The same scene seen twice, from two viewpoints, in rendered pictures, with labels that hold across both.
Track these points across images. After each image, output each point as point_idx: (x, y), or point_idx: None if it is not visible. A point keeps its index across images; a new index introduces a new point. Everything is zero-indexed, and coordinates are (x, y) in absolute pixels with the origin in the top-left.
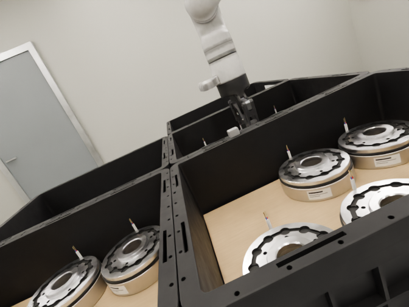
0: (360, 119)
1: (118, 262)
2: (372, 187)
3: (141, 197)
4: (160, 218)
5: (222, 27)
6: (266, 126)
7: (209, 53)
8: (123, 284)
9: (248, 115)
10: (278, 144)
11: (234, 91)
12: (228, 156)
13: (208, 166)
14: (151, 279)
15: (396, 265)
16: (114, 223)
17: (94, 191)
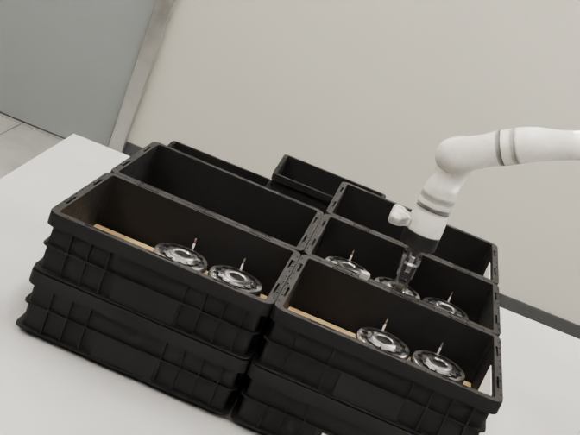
0: (457, 357)
1: (223, 276)
2: None
3: (265, 253)
4: (279, 277)
5: (456, 186)
6: (387, 294)
7: (423, 196)
8: None
9: (400, 275)
10: (385, 313)
11: (411, 244)
12: (344, 286)
13: (325, 279)
14: None
15: (341, 361)
16: (231, 250)
17: (205, 192)
